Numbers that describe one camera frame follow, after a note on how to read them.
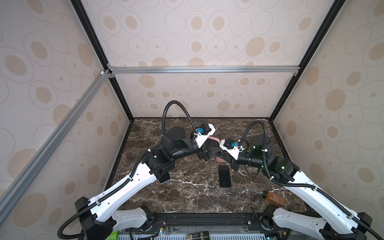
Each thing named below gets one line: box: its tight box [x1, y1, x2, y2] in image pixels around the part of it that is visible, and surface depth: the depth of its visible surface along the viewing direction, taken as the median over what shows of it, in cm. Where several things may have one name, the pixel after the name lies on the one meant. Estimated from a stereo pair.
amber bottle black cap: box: [266, 192, 286, 207], surface depth 79 cm
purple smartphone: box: [218, 165, 232, 189], surface depth 89 cm
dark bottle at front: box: [186, 231, 210, 240], surface depth 69 cm
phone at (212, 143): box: [205, 136, 221, 151], surface depth 56 cm
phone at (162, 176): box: [154, 171, 172, 184], surface depth 47 cm
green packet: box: [108, 230, 120, 240], surface depth 70 cm
